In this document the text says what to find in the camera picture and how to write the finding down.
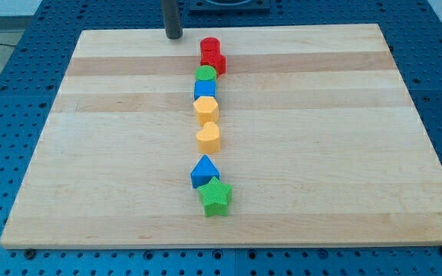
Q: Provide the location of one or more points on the blue cube block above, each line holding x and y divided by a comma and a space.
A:
205, 88

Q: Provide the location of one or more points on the green circle block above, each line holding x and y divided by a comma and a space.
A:
205, 73

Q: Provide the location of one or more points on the yellow heart block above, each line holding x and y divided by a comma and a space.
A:
208, 138

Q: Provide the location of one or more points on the yellow hexagon block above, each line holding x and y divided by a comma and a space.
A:
206, 109

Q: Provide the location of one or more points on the blue triangle block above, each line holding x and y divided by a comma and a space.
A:
203, 172

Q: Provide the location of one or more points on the green star block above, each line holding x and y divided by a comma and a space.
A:
215, 197

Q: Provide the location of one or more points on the light wooden board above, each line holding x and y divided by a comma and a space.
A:
320, 141

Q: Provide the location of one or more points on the red angular block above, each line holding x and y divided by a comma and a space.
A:
217, 61

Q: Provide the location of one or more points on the red cylinder block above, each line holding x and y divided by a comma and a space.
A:
209, 47

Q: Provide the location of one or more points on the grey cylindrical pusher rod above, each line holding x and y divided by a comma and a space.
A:
171, 19

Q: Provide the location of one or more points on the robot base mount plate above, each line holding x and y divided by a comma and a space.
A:
229, 5

